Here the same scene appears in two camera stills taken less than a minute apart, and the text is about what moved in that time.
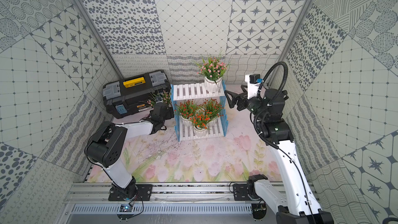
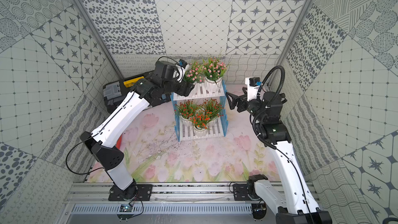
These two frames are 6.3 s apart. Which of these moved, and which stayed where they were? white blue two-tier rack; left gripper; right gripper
Moved: left gripper
Stayed: white blue two-tier rack; right gripper
